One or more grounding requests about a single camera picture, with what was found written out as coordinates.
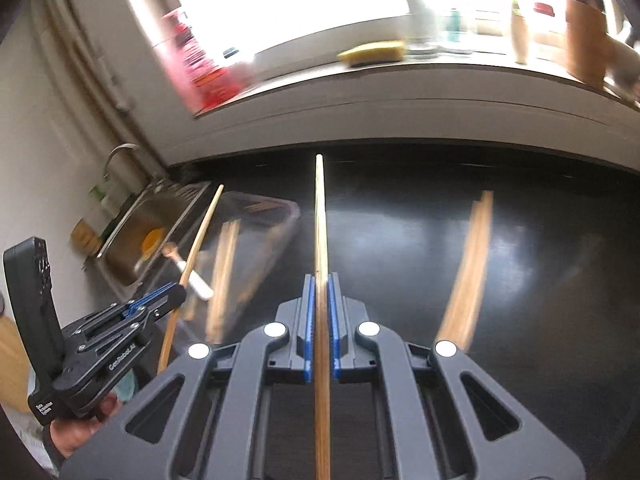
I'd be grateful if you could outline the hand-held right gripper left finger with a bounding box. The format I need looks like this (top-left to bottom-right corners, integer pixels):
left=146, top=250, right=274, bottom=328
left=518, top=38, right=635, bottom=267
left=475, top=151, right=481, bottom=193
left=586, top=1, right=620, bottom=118
left=60, top=272, right=317, bottom=480

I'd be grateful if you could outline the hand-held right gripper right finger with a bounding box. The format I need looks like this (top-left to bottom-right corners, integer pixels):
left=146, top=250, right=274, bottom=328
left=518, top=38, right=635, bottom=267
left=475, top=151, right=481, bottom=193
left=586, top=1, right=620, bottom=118
left=327, top=271, right=587, bottom=480

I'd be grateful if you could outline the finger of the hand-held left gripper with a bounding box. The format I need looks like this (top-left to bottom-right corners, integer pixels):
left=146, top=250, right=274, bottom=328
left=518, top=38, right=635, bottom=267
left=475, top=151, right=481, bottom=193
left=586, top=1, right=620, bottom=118
left=74, top=283, right=182, bottom=337
left=79, top=289, right=189, bottom=357

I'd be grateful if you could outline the white handled spoon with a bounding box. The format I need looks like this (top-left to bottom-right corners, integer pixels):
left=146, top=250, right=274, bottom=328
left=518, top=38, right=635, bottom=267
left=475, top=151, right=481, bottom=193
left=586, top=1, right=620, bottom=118
left=161, top=242, right=215, bottom=302

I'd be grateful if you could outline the slender bamboo chopstick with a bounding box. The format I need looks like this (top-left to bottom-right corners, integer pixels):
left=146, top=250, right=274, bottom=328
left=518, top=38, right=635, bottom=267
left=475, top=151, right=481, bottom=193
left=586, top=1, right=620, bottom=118
left=156, top=185, right=225, bottom=375
left=312, top=154, right=332, bottom=480

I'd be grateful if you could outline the pile of wooden chopsticks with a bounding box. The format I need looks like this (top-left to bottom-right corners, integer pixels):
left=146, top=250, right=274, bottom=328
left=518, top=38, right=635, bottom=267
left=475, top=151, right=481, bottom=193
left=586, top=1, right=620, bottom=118
left=436, top=190, right=495, bottom=353
left=205, top=199, right=283, bottom=343

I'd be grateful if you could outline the clear plastic container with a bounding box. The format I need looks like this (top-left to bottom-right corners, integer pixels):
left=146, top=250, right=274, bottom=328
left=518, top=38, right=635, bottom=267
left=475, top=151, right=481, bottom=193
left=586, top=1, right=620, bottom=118
left=172, top=190, right=302, bottom=348

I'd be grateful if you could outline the person's left hand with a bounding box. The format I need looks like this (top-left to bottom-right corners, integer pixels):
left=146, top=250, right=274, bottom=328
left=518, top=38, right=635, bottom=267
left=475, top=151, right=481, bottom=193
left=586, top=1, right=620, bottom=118
left=49, top=391, right=125, bottom=460

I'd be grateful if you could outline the tan round board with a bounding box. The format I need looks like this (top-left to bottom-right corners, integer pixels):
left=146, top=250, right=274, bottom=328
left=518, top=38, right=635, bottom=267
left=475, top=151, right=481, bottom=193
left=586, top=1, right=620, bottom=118
left=0, top=312, right=38, bottom=413

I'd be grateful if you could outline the stainless steel sink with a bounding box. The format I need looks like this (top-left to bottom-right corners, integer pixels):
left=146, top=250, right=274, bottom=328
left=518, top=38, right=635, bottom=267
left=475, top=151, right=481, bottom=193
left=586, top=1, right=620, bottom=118
left=85, top=180, right=211, bottom=301

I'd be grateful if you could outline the chrome faucet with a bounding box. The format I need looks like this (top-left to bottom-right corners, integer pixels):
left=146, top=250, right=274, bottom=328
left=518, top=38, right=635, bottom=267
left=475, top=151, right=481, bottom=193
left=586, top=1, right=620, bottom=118
left=102, top=143, right=151, bottom=186

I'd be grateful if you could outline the glass jar with black lid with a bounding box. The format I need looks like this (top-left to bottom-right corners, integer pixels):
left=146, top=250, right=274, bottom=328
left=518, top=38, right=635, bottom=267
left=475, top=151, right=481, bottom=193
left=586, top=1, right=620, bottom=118
left=215, top=46, right=258, bottom=93

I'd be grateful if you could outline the pink dish soap bottle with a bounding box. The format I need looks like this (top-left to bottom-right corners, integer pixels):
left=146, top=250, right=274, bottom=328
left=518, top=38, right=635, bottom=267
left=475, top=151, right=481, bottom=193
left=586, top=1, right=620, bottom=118
left=160, top=7, right=256, bottom=116

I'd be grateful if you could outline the yellow sponge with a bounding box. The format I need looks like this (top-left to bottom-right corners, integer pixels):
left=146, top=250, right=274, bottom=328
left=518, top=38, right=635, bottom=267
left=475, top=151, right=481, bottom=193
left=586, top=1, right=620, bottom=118
left=337, top=40, right=406, bottom=67

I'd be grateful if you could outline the tall clear glass bottle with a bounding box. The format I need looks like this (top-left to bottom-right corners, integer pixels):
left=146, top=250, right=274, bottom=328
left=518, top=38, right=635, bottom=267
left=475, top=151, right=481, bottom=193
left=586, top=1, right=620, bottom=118
left=397, top=0, right=443, bottom=58

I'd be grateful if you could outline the white plastic bottle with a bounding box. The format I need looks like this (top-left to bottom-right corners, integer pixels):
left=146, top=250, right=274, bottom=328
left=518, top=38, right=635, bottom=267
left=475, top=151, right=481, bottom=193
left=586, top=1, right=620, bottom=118
left=509, top=0, right=531, bottom=65

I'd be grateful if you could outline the jar with red lid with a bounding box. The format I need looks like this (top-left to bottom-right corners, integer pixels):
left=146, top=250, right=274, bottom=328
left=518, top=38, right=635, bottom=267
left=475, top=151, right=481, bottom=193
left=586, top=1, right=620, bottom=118
left=530, top=2, right=568, bottom=61

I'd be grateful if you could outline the wooden utensil holder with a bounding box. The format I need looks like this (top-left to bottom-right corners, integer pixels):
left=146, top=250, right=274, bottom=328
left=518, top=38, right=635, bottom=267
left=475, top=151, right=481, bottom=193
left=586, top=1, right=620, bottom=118
left=565, top=0, right=613, bottom=88

